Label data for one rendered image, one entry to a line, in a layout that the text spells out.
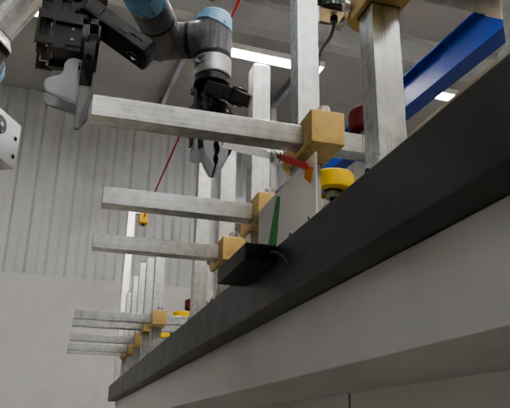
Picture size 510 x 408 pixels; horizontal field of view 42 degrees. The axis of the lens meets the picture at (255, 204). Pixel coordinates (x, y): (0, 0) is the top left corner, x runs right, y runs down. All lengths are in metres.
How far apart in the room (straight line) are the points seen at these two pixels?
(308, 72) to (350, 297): 0.40
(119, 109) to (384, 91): 0.35
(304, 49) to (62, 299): 7.97
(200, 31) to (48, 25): 0.49
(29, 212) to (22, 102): 1.60
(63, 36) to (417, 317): 0.57
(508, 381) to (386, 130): 0.34
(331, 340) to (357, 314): 0.08
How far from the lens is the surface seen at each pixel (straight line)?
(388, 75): 0.77
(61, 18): 0.93
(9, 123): 1.31
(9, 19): 1.57
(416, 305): 0.66
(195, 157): 1.27
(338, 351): 0.82
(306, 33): 1.08
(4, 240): 9.06
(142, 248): 1.35
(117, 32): 0.94
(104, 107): 0.89
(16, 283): 8.90
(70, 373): 8.77
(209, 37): 1.35
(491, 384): 0.90
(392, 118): 0.75
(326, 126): 0.92
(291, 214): 0.95
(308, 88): 1.03
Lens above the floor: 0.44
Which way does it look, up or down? 20 degrees up
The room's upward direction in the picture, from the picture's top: 1 degrees clockwise
